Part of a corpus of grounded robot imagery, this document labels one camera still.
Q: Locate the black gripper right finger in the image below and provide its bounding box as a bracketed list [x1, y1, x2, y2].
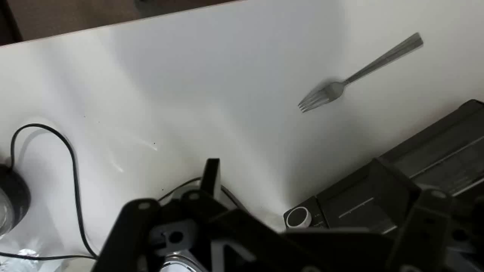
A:
[386, 188, 452, 272]

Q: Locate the black power cable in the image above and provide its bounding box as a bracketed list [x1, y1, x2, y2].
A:
[0, 122, 100, 261]

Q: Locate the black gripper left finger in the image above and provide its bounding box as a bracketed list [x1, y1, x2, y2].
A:
[92, 198, 159, 272]

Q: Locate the black toaster oven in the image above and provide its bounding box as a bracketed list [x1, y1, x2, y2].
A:
[283, 99, 484, 234]

